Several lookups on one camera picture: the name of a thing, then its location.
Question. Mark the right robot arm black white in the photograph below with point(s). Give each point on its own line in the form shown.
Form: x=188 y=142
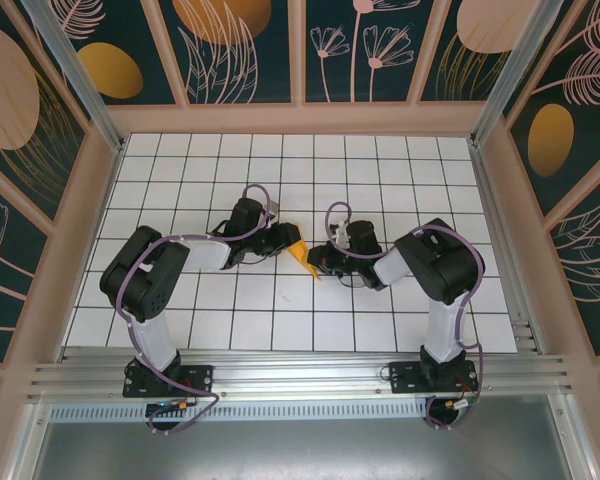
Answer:
x=440 y=265

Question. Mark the dark panel pink oval grass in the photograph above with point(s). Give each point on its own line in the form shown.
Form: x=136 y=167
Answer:
x=10 y=90

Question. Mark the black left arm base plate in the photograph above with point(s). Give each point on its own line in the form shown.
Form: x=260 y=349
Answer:
x=200 y=380

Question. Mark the yellow cloth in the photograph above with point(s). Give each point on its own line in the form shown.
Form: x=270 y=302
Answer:
x=302 y=252

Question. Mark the aluminium side rail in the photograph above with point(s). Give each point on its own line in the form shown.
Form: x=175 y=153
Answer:
x=505 y=260

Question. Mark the grey metal sheet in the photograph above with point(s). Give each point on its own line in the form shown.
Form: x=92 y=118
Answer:
x=300 y=450

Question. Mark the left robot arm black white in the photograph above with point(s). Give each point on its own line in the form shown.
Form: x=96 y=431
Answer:
x=145 y=280

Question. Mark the wide aluminium base rail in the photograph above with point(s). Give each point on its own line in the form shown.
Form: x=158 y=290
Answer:
x=300 y=370

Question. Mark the dark panel orange oval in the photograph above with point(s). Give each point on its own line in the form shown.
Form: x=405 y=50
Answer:
x=110 y=70

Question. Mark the aluminium corner post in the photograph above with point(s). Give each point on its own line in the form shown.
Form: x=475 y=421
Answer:
x=75 y=75
x=515 y=65

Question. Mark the dark panel pink circle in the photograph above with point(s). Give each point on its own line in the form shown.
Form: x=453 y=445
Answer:
x=480 y=30

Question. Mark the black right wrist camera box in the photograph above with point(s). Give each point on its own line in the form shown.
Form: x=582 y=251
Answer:
x=364 y=237

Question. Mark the dark panel pink flowers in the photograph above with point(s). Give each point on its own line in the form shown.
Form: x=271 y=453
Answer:
x=360 y=50

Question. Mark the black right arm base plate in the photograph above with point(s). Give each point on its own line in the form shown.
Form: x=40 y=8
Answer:
x=405 y=377

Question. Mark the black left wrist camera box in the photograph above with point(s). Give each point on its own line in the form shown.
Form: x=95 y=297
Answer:
x=247 y=215

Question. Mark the aluminium frame bar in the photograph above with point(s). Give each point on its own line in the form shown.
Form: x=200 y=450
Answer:
x=30 y=445
x=575 y=440

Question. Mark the dark panel orange circle feathers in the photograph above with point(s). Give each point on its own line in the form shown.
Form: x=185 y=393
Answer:
x=220 y=30

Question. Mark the dark panel flower outline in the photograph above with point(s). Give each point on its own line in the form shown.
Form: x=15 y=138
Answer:
x=5 y=260

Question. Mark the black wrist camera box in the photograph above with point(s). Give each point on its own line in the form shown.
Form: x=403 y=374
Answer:
x=247 y=215
x=364 y=237

